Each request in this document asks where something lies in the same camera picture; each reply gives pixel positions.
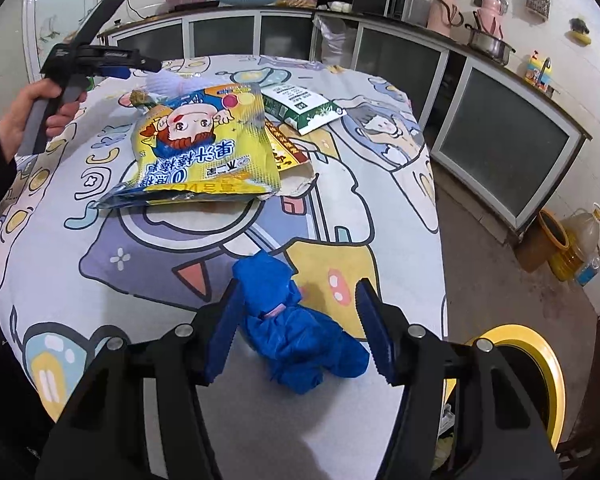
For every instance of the glass door kitchen counter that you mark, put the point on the glass door kitchen counter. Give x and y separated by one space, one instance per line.
500 145

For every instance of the blue glove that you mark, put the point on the blue glove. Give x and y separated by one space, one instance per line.
300 340

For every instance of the large oil jug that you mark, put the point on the large oil jug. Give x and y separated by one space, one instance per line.
575 245

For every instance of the clear bottle blue label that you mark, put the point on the clear bottle blue label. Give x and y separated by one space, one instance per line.
590 272

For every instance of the yellow red carton box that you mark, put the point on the yellow red carton box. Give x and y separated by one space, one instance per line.
287 152

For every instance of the white printed fridge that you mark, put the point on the white printed fridge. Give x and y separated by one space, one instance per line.
50 20

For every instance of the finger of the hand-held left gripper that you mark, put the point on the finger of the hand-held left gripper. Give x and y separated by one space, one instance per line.
130 56
114 72

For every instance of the steel pot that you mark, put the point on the steel pot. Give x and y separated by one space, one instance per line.
490 47

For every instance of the pink thermos flask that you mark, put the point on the pink thermos flask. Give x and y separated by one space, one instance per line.
440 15

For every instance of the person's left hand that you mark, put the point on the person's left hand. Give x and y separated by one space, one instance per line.
22 116

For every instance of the white glove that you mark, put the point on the white glove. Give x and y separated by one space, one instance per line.
162 84

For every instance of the yellow cartoon snack bag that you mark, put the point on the yellow cartoon snack bag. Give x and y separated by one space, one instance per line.
200 145

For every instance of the brown plastic bucket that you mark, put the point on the brown plastic bucket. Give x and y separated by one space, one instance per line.
535 250

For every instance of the pink thermos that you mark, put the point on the pink thermos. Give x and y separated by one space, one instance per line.
490 12

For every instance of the cartoon printed tablecloth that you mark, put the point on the cartoon printed tablecloth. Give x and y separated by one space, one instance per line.
130 240

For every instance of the colourful plastic sink rack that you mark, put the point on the colourful plastic sink rack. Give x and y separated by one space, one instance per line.
540 72

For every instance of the microwave oven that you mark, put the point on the microwave oven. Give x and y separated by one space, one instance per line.
372 0

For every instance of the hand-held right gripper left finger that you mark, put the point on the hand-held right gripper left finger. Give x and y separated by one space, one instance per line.
225 332

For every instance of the green white carton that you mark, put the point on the green white carton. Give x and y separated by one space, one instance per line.
310 110

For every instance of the black induction cooktop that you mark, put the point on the black induction cooktop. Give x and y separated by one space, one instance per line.
195 6

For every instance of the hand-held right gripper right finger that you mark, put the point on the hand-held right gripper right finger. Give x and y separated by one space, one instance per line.
376 336

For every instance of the clear plastic bag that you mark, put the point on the clear plastic bag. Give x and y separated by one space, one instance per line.
332 42

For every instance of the yellow rimmed black bin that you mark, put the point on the yellow rimmed black bin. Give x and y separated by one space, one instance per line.
550 375

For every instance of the white bowls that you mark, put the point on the white bowls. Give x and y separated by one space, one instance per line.
341 7

